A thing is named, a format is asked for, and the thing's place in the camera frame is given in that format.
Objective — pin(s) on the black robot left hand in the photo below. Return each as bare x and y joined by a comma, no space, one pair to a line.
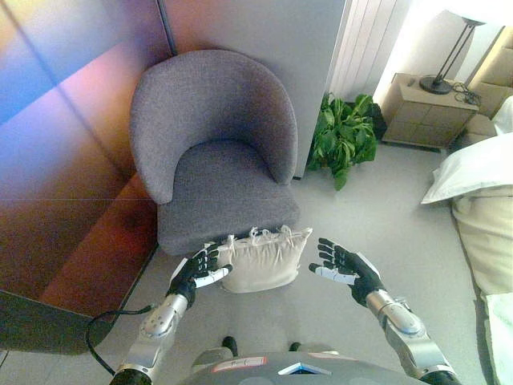
188,276

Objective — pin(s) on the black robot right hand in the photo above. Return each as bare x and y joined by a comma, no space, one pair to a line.
356,272

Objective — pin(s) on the white tasselled throw pillow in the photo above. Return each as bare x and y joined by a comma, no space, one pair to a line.
264,260

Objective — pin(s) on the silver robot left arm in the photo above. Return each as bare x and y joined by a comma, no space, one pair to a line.
160,321

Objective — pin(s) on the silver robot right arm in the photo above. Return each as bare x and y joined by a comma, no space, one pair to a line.
405,325

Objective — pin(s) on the white bed pillow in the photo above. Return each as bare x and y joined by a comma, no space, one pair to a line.
473,168
506,116

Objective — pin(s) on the black robot left foot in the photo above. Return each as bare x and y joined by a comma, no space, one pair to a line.
229,345

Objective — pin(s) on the black robot foot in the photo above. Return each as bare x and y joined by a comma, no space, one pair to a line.
294,347
229,345

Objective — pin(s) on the black robot right foot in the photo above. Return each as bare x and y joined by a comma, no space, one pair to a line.
294,347

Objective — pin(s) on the grey robot torso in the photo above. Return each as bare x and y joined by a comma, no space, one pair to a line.
288,371

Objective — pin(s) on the green leafy potted plant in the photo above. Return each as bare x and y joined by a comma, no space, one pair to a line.
340,136

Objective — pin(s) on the beige wooden nightstand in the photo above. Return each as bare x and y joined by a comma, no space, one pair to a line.
425,116

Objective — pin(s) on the grey fabric tub armchair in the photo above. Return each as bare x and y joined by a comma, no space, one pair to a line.
212,100

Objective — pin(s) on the dark metal table lamp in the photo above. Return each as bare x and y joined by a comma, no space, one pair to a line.
437,85

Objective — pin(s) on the white pleated curtain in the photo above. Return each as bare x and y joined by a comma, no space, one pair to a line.
360,44

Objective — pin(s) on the beige padded headboard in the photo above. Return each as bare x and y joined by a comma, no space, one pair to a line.
495,68

